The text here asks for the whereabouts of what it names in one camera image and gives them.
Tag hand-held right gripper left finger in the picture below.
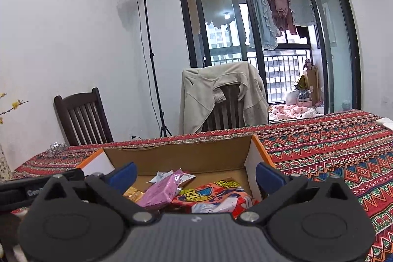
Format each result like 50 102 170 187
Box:
41 161 157 224

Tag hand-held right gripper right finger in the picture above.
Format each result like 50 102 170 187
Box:
238 161 353 226

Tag orange snack packet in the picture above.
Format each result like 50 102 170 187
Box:
123 187 145 204

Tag white purple snack packet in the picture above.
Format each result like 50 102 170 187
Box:
146 171 197 186

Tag pink snack packet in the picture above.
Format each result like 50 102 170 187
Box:
137 169 185 208

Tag red colourful snack packet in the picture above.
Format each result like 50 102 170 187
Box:
172 179 258 218

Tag red cardboard box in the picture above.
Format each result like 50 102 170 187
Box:
72 135 277 220

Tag floral print ceramic vase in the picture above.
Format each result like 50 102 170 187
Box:
0 144 13 181

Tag patterned tissue box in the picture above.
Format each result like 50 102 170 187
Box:
47 142 66 155

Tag pink bedding pile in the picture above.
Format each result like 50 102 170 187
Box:
268 104 320 121

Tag dark wooden chair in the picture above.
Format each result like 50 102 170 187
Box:
54 88 114 146
201 84 246 132

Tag yellow flower branches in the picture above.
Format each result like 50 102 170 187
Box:
0 93 29 124

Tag brown cardboard box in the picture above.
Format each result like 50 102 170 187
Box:
302 66 320 103

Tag beige jacket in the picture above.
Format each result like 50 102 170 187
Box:
179 61 270 134

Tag white paper napkin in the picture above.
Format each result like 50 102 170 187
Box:
376 117 393 130

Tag light blue hanging dress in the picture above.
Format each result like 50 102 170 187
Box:
247 0 281 51

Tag black framed sliding glass door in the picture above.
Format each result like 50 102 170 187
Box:
175 0 363 115

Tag pale blue hanging top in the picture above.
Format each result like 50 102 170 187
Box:
287 0 317 27

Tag pink hanging jacket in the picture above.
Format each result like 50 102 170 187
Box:
267 0 298 35

